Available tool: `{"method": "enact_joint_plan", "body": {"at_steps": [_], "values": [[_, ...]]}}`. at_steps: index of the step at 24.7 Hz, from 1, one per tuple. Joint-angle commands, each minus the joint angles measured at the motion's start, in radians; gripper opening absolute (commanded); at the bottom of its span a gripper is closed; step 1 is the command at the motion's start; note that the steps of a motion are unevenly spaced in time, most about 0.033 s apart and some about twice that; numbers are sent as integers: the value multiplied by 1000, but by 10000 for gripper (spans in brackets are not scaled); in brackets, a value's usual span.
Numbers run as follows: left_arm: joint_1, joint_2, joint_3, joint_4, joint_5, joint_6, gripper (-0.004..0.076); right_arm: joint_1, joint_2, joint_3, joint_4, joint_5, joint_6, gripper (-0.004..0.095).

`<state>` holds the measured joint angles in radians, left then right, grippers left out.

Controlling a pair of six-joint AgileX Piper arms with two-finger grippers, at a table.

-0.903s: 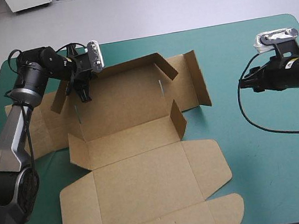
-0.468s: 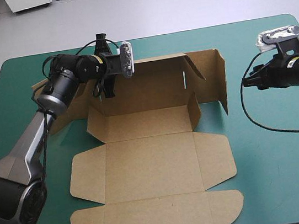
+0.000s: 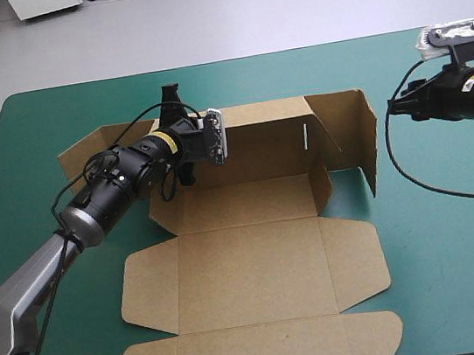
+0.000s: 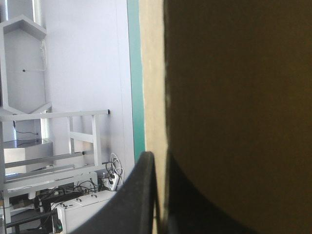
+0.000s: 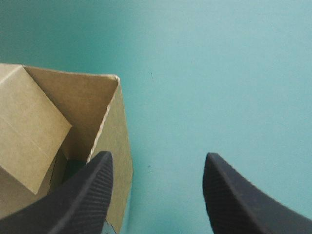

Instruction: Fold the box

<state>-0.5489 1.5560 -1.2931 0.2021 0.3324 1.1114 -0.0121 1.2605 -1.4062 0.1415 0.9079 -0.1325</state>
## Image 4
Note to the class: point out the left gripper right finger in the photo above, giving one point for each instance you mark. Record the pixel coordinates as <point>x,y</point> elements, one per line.
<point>190,209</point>

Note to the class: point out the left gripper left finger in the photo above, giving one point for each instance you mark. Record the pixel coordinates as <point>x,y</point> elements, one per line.
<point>131,200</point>

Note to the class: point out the brown cardboard box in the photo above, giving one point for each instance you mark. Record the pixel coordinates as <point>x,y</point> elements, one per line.
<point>239,78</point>

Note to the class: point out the white power strip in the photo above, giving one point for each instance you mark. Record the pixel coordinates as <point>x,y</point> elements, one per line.
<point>112,181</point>

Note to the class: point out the grey metal cabinet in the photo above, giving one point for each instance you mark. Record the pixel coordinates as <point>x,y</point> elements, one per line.
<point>29,152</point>

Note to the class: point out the white metal table frame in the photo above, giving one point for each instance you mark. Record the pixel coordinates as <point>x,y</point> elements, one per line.
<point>84,136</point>

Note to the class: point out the white hexagonal wall shelf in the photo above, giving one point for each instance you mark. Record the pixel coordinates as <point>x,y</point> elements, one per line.
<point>23,65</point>

